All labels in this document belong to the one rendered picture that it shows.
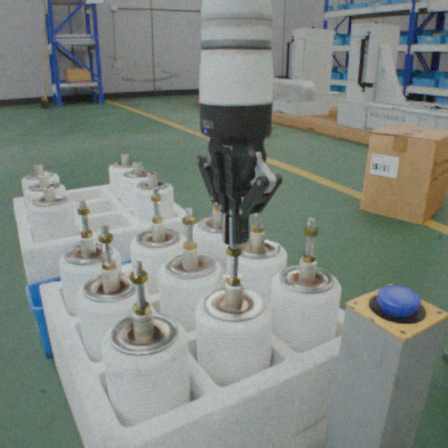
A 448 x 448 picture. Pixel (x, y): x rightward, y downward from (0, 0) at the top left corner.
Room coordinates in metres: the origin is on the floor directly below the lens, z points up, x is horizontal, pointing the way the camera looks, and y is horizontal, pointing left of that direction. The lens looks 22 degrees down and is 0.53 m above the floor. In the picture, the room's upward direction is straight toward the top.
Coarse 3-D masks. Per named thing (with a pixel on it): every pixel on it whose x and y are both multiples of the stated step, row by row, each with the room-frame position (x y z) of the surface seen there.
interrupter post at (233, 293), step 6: (228, 288) 0.43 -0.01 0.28; (234, 288) 0.43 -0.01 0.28; (240, 288) 0.43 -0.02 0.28; (228, 294) 0.43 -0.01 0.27; (234, 294) 0.43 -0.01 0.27; (240, 294) 0.43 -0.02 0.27; (228, 300) 0.43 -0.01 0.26; (234, 300) 0.43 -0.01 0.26; (240, 300) 0.43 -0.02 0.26; (228, 306) 0.43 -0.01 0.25; (234, 306) 0.43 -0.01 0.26; (240, 306) 0.43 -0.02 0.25
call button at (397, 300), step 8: (384, 288) 0.34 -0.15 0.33; (392, 288) 0.34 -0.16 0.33; (400, 288) 0.34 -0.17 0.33; (408, 288) 0.34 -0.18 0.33; (384, 296) 0.33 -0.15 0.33; (392, 296) 0.33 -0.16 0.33; (400, 296) 0.33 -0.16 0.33; (408, 296) 0.33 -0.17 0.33; (416, 296) 0.33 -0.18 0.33; (384, 304) 0.32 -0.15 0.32; (392, 304) 0.32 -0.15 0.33; (400, 304) 0.32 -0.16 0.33; (408, 304) 0.32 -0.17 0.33; (416, 304) 0.32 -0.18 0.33; (392, 312) 0.32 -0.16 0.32; (400, 312) 0.31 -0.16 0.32; (408, 312) 0.31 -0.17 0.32
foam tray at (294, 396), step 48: (48, 288) 0.60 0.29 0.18; (192, 336) 0.47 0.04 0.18; (336, 336) 0.51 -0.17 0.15; (96, 384) 0.38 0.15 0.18; (192, 384) 0.39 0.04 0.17; (240, 384) 0.38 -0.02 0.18; (288, 384) 0.39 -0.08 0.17; (96, 432) 0.31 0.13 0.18; (144, 432) 0.31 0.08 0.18; (192, 432) 0.32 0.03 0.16; (240, 432) 0.36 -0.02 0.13; (288, 432) 0.40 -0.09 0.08
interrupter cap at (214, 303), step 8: (224, 288) 0.47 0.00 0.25; (248, 288) 0.47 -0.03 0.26; (208, 296) 0.45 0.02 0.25; (216, 296) 0.45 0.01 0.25; (224, 296) 0.46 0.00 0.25; (248, 296) 0.46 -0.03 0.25; (256, 296) 0.46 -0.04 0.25; (208, 304) 0.44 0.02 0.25; (216, 304) 0.44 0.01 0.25; (224, 304) 0.44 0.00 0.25; (248, 304) 0.44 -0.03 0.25; (256, 304) 0.44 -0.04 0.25; (264, 304) 0.44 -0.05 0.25; (208, 312) 0.42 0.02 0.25; (216, 312) 0.42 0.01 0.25; (224, 312) 0.42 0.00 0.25; (232, 312) 0.42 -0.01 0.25; (240, 312) 0.42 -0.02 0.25; (248, 312) 0.42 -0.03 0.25; (256, 312) 0.42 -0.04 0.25; (224, 320) 0.41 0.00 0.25; (232, 320) 0.40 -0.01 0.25; (240, 320) 0.40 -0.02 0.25
